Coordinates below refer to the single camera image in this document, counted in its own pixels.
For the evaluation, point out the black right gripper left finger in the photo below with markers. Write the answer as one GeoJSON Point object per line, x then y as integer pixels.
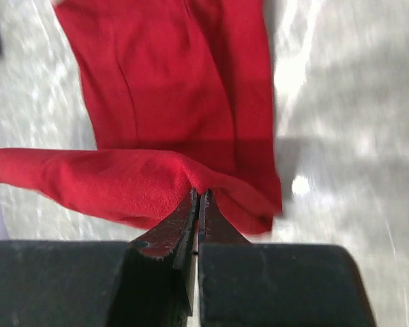
{"type": "Point", "coordinates": [148, 281]}

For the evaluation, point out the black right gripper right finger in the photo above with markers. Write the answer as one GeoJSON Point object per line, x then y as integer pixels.
{"type": "Point", "coordinates": [274, 284]}

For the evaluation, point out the red t shirt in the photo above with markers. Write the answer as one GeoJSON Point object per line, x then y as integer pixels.
{"type": "Point", "coordinates": [180, 97]}

